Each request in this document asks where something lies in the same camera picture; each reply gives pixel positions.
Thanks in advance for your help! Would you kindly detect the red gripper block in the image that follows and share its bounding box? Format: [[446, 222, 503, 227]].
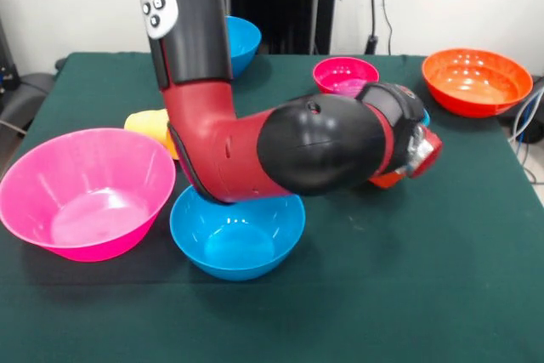
[[412, 126, 444, 180]]

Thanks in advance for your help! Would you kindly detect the small red-orange plastic bowl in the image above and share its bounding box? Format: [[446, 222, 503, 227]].
[[368, 167, 410, 190]]

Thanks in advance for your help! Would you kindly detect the large orange plastic bowl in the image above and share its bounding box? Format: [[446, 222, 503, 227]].
[[421, 48, 534, 119]]

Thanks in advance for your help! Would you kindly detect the small magenta plastic bowl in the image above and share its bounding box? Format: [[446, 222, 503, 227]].
[[312, 56, 381, 96]]

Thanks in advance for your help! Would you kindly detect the blue plastic bowl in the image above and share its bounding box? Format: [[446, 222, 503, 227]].
[[169, 184, 307, 282], [224, 15, 263, 79]]

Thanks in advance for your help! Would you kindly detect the dark green tablecloth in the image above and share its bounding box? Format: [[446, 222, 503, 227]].
[[0, 51, 544, 363]]

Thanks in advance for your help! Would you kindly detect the yellow plastic cup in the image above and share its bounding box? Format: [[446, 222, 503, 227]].
[[123, 109, 180, 162]]

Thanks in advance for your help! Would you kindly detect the large pink plastic bowl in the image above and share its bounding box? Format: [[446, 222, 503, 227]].
[[0, 127, 178, 263]]

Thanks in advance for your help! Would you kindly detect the tangle of floor cables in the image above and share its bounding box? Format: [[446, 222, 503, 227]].
[[507, 86, 544, 188]]

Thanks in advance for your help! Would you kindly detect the black hanging cable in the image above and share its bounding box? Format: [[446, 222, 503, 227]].
[[364, 0, 405, 56]]

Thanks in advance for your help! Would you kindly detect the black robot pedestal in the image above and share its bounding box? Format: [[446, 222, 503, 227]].
[[220, 0, 343, 56]]

